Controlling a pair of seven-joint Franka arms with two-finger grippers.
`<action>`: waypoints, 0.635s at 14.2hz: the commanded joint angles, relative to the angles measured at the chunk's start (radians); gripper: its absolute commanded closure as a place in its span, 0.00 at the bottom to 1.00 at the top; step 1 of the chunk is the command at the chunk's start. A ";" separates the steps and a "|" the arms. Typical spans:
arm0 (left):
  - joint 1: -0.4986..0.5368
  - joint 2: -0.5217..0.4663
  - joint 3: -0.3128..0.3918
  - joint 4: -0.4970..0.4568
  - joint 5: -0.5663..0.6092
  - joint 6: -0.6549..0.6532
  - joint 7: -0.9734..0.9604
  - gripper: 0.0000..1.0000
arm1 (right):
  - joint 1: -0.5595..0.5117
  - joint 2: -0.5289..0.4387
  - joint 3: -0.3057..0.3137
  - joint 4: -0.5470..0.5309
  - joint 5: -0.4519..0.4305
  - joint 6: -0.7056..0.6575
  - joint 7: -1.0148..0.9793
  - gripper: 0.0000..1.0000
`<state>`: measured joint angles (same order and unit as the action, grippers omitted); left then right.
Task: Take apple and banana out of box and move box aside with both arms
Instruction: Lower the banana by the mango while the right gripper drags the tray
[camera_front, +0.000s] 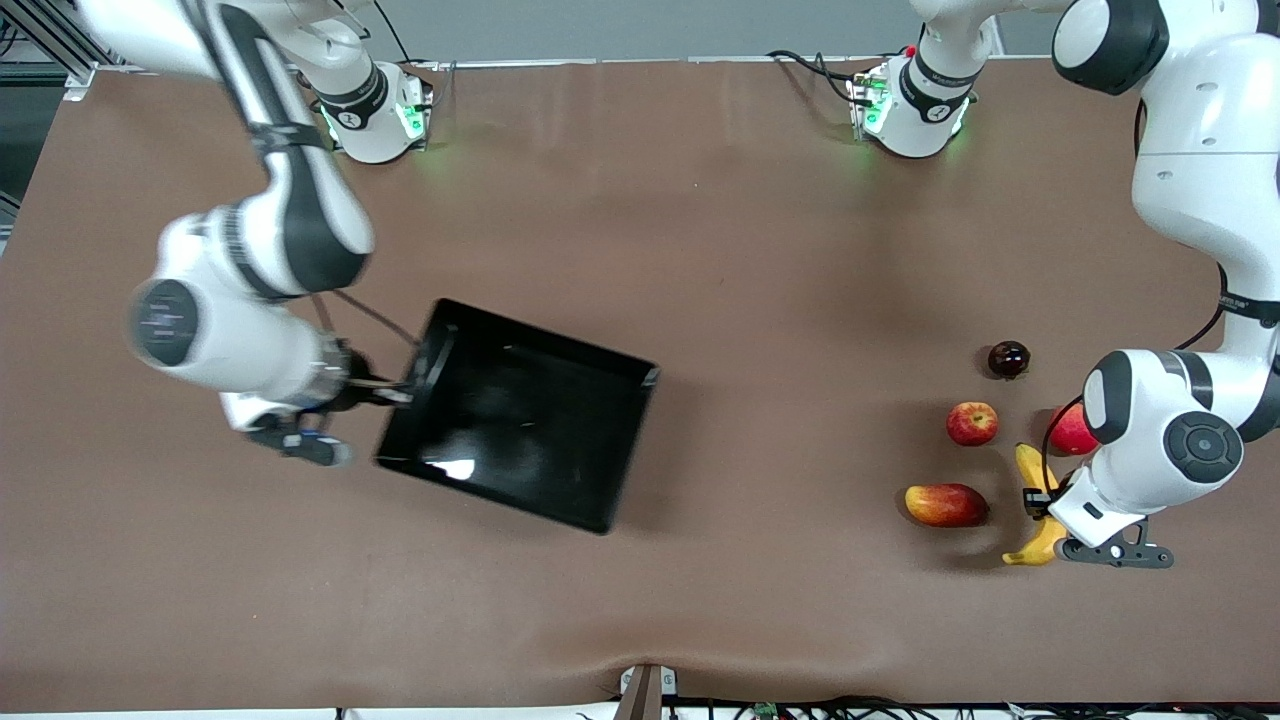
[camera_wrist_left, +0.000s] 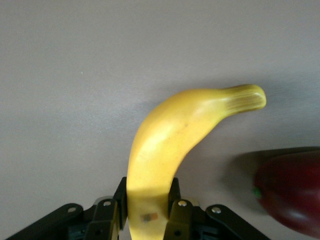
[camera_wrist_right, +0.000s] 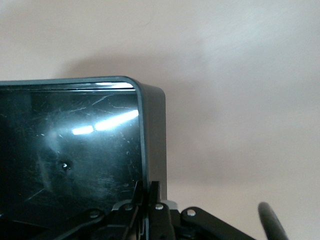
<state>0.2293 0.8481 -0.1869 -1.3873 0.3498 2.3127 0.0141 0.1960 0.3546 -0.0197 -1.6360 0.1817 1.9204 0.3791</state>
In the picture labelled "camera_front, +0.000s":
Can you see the aluminium frame rails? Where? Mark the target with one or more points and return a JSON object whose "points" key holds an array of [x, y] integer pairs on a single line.
{"points": [[40, 40]]}

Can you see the yellow banana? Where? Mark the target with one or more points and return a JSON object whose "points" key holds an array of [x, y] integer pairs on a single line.
{"points": [[1040, 545]]}

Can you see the brown table mat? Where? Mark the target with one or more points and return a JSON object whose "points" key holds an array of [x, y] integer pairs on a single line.
{"points": [[700, 600]]}

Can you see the red yellow mango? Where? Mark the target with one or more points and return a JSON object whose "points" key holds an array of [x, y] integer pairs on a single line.
{"points": [[946, 505]]}

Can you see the red round peach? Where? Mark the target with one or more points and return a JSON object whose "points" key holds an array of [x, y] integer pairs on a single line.
{"points": [[1068, 435]]}

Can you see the dark purple round fruit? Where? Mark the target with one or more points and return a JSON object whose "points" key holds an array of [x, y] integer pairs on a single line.
{"points": [[1008, 360]]}

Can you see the black rectangular plastic box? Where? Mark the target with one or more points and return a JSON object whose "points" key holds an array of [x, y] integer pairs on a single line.
{"points": [[520, 420]]}

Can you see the small red yellow apple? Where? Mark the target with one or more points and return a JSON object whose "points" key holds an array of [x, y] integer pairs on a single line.
{"points": [[972, 424]]}

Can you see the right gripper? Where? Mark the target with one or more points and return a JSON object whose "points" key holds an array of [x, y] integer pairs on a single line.
{"points": [[361, 383]]}

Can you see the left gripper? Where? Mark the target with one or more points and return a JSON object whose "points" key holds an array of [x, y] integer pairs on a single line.
{"points": [[1046, 499]]}

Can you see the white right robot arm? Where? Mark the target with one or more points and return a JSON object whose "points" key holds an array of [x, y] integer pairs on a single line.
{"points": [[300, 220]]}

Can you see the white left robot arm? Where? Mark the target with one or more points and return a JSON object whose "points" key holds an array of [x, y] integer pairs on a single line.
{"points": [[1200, 180]]}

